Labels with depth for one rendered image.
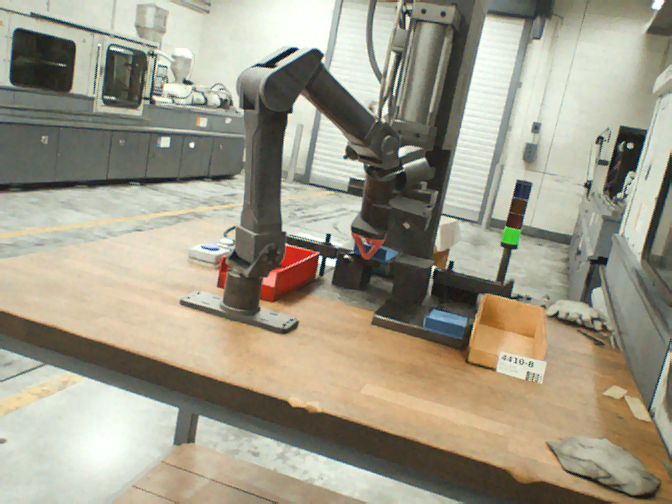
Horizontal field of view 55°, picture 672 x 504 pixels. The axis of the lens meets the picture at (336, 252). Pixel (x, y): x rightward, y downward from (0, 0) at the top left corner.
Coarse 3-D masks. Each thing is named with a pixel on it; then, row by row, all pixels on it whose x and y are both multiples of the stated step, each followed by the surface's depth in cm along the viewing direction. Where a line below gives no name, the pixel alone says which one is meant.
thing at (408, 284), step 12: (336, 264) 142; (348, 264) 141; (360, 264) 140; (372, 264) 139; (336, 276) 142; (348, 276) 141; (360, 276) 140; (396, 276) 138; (408, 276) 137; (420, 276) 137; (360, 288) 142; (396, 288) 138; (408, 288) 138; (420, 288) 137; (408, 300) 138; (420, 300) 138
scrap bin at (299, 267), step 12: (288, 252) 145; (300, 252) 144; (312, 252) 143; (288, 264) 145; (300, 264) 131; (312, 264) 139; (276, 276) 120; (288, 276) 126; (300, 276) 133; (312, 276) 142; (264, 288) 121; (276, 288) 120; (288, 288) 127; (264, 300) 121; (276, 300) 122
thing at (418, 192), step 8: (432, 168) 151; (352, 176) 138; (360, 176) 141; (432, 176) 154; (352, 184) 138; (360, 184) 137; (416, 184) 136; (424, 184) 138; (352, 192) 138; (360, 192) 138; (408, 192) 135; (416, 192) 134; (424, 192) 134; (432, 192) 136; (424, 200) 134; (432, 200) 137
